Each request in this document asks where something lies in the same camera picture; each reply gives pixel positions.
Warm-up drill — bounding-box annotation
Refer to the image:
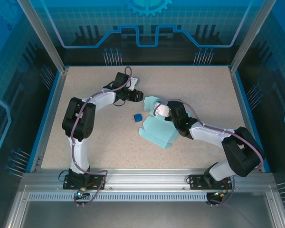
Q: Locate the aluminium side rail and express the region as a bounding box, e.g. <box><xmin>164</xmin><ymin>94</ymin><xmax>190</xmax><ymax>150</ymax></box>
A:
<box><xmin>228</xmin><ymin>66</ymin><xmax>264</xmax><ymax>173</ymax></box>
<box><xmin>29</xmin><ymin>67</ymin><xmax>69</xmax><ymax>173</ymax></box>

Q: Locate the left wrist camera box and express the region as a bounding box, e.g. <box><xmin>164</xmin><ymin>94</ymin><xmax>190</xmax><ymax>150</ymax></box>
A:
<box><xmin>129</xmin><ymin>76</ymin><xmax>141</xmax><ymax>91</ymax></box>

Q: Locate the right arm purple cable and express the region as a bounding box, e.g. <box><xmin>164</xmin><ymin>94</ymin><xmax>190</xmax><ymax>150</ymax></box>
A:
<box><xmin>152</xmin><ymin>99</ymin><xmax>265</xmax><ymax>206</ymax></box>

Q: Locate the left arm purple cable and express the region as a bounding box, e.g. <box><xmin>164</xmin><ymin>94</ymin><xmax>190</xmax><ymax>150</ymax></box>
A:
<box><xmin>70</xmin><ymin>66</ymin><xmax>133</xmax><ymax>208</ymax></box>

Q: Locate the cable connector with green light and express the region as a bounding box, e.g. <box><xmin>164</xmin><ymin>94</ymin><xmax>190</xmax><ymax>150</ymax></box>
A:
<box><xmin>212</xmin><ymin>189</ymin><xmax>229</xmax><ymax>199</ymax></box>
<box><xmin>73</xmin><ymin>187</ymin><xmax>91</xmax><ymax>200</ymax></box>

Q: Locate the slotted cable duct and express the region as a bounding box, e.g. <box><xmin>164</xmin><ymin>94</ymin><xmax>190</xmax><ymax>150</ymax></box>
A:
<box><xmin>28</xmin><ymin>192</ymin><xmax>209</xmax><ymax>202</ymax></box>

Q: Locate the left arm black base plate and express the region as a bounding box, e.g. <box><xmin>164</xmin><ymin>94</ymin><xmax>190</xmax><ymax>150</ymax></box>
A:
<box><xmin>62</xmin><ymin>174</ymin><xmax>107</xmax><ymax>190</ymax></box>

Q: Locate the aluminium frame post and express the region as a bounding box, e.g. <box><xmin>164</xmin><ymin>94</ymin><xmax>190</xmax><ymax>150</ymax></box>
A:
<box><xmin>229</xmin><ymin>0</ymin><xmax>277</xmax><ymax>74</ymax></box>
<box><xmin>16</xmin><ymin>0</ymin><xmax>69</xmax><ymax>74</ymax></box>

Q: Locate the aluminium frame beam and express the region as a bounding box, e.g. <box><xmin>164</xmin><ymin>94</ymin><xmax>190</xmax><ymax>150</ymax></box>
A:
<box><xmin>21</xmin><ymin>169</ymin><xmax>276</xmax><ymax>190</ymax></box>

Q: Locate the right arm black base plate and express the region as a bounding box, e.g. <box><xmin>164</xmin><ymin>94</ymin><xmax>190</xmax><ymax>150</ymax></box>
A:
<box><xmin>188</xmin><ymin>174</ymin><xmax>233</xmax><ymax>190</ymax></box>

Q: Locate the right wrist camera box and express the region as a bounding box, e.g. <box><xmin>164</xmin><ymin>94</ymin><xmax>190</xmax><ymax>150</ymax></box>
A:
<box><xmin>155</xmin><ymin>104</ymin><xmax>171</xmax><ymax>118</ymax></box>

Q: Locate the light teal paper box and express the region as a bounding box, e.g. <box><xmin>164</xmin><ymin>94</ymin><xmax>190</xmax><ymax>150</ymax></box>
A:
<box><xmin>138</xmin><ymin>96</ymin><xmax>178</xmax><ymax>150</ymax></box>

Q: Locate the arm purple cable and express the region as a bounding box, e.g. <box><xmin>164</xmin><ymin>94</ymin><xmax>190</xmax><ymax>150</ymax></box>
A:
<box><xmin>152</xmin><ymin>99</ymin><xmax>265</xmax><ymax>206</ymax></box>
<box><xmin>70</xmin><ymin>66</ymin><xmax>133</xmax><ymax>208</ymax></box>

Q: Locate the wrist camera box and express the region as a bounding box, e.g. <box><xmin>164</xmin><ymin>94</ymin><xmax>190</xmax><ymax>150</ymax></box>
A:
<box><xmin>129</xmin><ymin>76</ymin><xmax>141</xmax><ymax>91</ymax></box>
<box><xmin>155</xmin><ymin>104</ymin><xmax>171</xmax><ymax>118</ymax></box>

